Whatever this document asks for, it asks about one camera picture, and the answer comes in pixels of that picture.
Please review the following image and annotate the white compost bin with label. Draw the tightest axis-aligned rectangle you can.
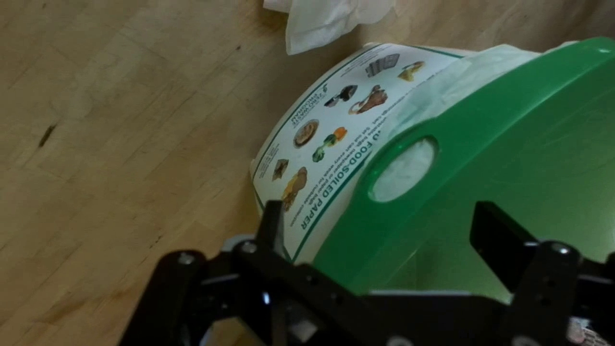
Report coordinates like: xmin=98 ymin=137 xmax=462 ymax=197
xmin=248 ymin=41 xmax=479 ymax=266

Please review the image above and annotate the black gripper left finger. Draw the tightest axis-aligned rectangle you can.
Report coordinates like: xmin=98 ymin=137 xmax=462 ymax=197
xmin=120 ymin=200 xmax=387 ymax=346

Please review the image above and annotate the crumpled white tissue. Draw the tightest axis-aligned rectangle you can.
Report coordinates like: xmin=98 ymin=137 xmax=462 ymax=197
xmin=262 ymin=0 xmax=400 ymax=58

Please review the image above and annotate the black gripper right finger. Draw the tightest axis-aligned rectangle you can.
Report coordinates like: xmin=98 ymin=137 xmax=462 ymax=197
xmin=469 ymin=200 xmax=615 ymax=346

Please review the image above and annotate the green plastic bin lid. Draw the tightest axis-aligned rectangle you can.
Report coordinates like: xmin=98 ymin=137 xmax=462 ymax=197
xmin=314 ymin=35 xmax=615 ymax=304

